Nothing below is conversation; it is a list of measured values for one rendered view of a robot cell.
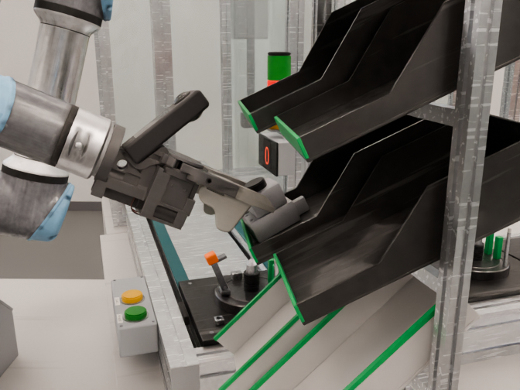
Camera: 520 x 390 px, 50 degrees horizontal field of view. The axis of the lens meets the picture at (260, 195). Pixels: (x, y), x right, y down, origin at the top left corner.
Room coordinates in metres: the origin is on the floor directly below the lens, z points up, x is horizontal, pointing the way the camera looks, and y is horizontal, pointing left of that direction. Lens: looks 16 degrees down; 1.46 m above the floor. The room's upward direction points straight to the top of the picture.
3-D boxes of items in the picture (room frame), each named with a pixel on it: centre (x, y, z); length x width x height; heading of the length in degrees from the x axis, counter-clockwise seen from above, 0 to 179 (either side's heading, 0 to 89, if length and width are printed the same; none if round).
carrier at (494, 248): (1.11, -0.46, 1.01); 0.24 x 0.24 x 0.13; 17
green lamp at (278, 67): (1.18, -0.04, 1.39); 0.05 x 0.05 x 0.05
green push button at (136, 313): (0.91, 0.23, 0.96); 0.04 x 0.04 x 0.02
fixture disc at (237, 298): (0.96, 0.02, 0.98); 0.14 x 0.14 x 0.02
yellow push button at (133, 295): (0.98, 0.25, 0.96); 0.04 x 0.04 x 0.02
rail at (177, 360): (1.18, 0.24, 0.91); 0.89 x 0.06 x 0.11; 17
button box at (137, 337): (0.98, 0.25, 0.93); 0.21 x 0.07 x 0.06; 17
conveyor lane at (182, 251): (1.26, 0.08, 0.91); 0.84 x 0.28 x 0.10; 17
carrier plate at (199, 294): (0.96, 0.02, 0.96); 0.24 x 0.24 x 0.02; 17
